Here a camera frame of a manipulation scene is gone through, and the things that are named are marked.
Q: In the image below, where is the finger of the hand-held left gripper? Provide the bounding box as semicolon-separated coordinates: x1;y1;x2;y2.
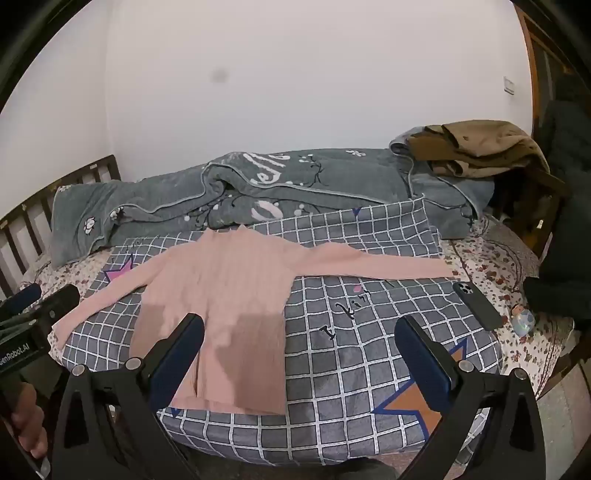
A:
28;284;81;337
0;283;43;315

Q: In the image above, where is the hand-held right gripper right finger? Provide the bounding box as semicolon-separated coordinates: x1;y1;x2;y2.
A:
394;316;548;480

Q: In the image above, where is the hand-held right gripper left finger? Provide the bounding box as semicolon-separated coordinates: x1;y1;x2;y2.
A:
48;313;206;480

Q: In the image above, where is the pink knit sweater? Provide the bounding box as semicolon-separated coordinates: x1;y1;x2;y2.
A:
50;225;455;415

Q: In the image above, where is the person's left hand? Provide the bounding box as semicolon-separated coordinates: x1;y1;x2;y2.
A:
7;382;49;460

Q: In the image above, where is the grey checked star blanket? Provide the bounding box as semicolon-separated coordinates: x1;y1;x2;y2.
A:
62;198;504;467

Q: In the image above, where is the black smartphone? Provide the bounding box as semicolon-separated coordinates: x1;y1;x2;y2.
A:
451;281;504;332

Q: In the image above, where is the dark wooden headboard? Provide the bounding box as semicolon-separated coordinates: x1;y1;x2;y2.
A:
0;154;123;301

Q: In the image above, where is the floral bed sheet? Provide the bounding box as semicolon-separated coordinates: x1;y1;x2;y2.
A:
32;185;578;402

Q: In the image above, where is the wooden chair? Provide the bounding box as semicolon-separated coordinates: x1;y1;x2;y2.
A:
494;157;568;259

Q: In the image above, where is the grey printed quilt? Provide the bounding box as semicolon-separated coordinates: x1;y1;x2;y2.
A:
48;134;497;268

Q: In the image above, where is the brown jacket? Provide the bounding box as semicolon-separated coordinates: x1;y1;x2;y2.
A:
406;120;550;178

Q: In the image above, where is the black coat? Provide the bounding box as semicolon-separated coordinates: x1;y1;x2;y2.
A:
522;74;591;324

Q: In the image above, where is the wooden door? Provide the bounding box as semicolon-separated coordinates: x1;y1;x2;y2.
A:
515;7;578;139

